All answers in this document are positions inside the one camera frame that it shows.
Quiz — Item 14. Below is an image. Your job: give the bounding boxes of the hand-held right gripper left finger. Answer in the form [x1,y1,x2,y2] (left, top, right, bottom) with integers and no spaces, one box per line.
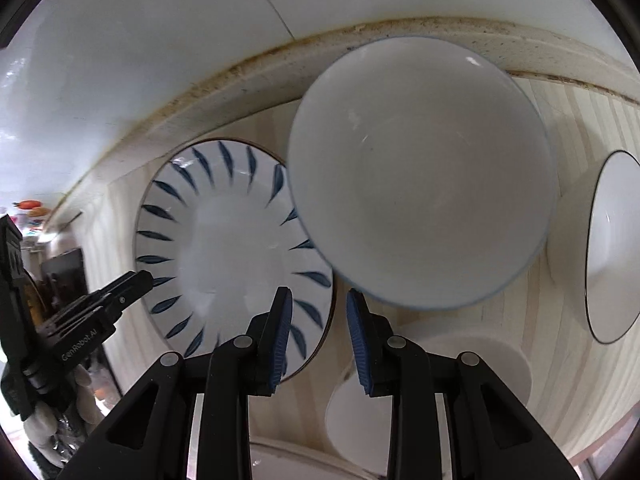
[57,286,293,480]

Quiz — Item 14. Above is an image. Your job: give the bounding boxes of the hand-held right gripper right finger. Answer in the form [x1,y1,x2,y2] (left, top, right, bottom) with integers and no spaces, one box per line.
[346,288,583,480]

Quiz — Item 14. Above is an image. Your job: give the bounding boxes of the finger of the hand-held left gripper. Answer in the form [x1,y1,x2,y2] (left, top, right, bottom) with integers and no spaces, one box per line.
[102,280,154,322]
[91,270,153,302]

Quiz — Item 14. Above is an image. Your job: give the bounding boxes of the blue leaf pattern plate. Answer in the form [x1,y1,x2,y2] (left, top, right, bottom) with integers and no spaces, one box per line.
[134,139,336,381]

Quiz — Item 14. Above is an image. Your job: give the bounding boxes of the white ceramic bowl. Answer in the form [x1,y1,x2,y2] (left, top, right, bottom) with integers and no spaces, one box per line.
[324,330,532,478]

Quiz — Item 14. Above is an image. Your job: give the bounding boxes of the white bowl with blue rim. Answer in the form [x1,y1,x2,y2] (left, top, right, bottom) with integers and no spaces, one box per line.
[287,35,558,308]

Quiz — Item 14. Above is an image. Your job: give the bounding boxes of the white plate with black rim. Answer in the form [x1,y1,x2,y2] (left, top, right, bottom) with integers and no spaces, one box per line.
[547,151,640,346]

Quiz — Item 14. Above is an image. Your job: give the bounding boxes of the person's left hand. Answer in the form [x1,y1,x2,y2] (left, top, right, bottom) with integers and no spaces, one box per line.
[22,364,103,461]

